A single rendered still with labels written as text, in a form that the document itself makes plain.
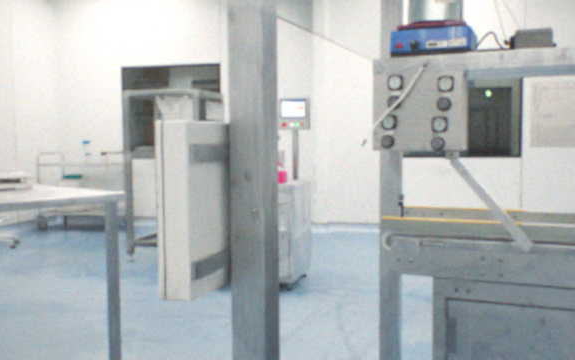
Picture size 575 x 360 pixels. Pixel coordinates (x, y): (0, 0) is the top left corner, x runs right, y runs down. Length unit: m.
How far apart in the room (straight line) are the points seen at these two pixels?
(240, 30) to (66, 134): 7.43
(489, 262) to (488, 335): 0.20
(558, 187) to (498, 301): 5.38
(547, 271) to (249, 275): 0.82
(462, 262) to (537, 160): 5.38
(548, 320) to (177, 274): 1.02
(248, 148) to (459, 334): 0.92
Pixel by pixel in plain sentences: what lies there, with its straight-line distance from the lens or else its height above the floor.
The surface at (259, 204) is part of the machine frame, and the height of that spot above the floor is 0.98.
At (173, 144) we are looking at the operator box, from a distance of 0.86.
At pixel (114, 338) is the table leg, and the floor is 0.24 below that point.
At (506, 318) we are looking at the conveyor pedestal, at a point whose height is 0.62.
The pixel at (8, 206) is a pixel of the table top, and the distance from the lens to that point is 2.38.
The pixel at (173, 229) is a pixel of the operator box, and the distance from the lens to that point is 0.87.
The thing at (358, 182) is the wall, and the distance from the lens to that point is 6.92.
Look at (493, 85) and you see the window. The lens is 6.88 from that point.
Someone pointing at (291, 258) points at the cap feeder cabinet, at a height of 0.24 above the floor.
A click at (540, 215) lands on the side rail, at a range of 1.80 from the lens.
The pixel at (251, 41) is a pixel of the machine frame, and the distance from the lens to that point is 0.94.
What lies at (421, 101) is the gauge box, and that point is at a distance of 1.51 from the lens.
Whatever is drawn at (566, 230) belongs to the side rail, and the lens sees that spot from 1.53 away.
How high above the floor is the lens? 1.08
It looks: 4 degrees down
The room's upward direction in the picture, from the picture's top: straight up
